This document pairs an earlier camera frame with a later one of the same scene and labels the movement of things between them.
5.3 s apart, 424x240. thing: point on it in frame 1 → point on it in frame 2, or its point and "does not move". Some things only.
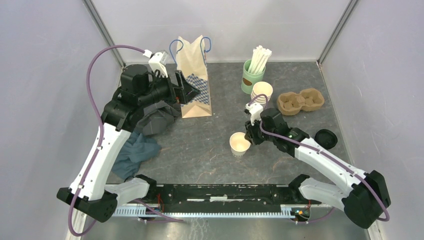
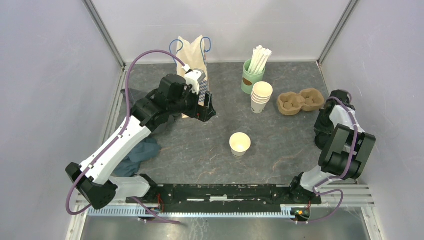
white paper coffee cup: x=239 y=144 does not move
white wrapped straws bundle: x=260 y=57 does not move
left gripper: x=187 y=91 → x=203 y=113
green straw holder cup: x=248 y=80 does not move
